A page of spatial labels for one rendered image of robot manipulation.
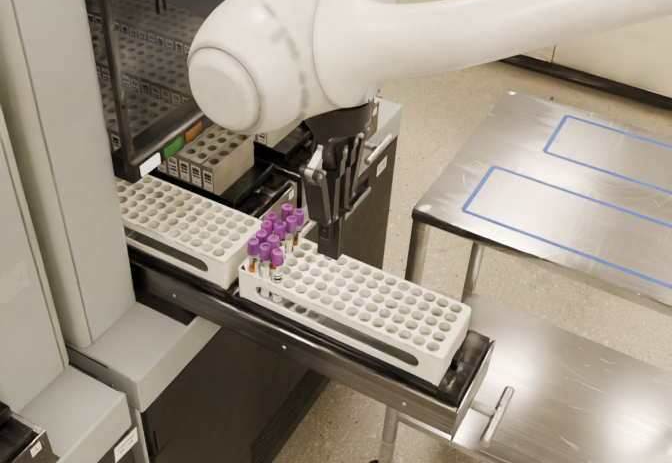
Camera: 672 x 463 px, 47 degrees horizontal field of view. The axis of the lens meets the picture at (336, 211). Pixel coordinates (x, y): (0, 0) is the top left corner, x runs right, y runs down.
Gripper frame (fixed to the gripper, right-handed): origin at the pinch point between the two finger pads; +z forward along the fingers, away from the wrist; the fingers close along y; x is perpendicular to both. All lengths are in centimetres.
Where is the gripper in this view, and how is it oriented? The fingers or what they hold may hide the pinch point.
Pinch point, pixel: (331, 232)
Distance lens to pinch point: 96.4
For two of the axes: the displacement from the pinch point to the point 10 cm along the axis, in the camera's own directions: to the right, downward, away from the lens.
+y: 4.9, -5.3, 6.9
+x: -8.7, -3.4, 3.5
